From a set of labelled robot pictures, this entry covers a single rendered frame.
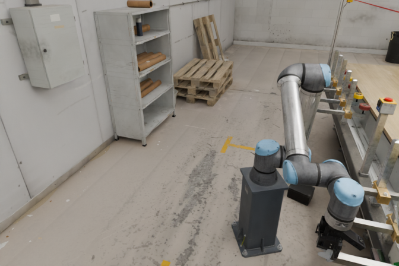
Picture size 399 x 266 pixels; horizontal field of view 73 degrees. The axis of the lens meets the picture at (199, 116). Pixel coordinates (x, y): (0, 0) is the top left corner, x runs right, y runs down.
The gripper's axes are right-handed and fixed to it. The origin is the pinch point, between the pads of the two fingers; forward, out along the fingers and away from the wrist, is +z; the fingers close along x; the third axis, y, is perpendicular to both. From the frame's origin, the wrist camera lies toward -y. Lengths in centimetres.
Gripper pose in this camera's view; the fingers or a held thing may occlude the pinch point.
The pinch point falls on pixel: (329, 259)
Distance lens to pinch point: 131.1
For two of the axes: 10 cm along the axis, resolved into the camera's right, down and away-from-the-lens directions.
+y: -9.5, -1.6, 2.6
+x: -3.0, 4.3, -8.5
